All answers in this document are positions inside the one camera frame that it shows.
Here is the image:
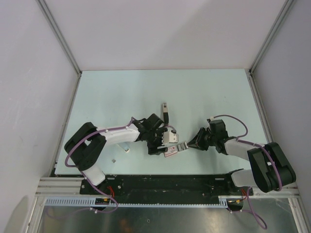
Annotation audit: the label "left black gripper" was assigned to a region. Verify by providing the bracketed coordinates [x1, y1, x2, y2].
[146, 128, 168, 155]

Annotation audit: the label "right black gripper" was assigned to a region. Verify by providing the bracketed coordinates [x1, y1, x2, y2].
[187, 127, 217, 151]

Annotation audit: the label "red white staples box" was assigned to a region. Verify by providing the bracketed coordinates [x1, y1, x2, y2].
[164, 142, 189, 158]

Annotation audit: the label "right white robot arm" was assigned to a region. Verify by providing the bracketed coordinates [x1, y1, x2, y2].
[188, 119, 296, 195]

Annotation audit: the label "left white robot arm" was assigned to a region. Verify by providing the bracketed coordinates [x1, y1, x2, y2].
[64, 114, 168, 194]

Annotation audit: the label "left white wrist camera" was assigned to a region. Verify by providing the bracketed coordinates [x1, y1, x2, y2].
[162, 131, 179, 145]

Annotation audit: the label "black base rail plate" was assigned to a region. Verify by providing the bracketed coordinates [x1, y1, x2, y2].
[80, 173, 253, 205]

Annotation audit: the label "aluminium frame rails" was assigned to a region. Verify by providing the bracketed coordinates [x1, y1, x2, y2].
[245, 69, 311, 233]

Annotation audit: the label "grey slotted cable duct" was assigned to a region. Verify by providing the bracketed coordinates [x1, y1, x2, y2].
[45, 195, 243, 209]

